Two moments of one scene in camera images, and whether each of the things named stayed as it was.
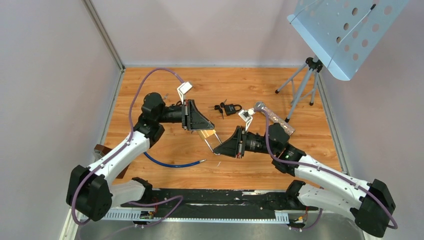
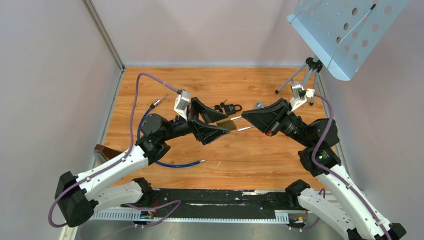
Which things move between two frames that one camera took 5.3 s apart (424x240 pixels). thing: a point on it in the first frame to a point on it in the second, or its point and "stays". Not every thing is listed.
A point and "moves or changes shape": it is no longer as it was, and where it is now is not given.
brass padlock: [204, 134] moves or changes shape
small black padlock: [230, 109] stays
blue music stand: [342, 33] stays
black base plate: [193, 202] stays
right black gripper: [230, 147] to [263, 119]
